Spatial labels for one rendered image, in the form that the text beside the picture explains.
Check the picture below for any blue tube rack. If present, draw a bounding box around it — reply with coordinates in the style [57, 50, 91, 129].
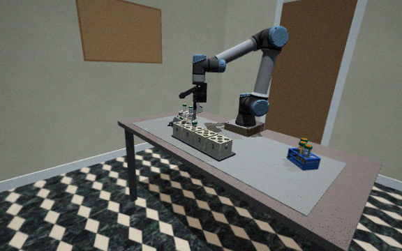
[287, 148, 320, 170]

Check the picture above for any white tube rack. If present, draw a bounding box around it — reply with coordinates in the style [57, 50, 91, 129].
[179, 111, 196, 121]

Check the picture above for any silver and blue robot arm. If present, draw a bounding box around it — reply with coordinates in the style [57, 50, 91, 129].
[192, 26, 288, 127]

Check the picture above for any grey bench mat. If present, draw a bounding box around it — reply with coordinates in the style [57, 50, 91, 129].
[133, 115, 346, 216]

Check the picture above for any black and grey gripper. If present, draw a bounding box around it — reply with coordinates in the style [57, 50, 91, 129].
[193, 82, 207, 119]

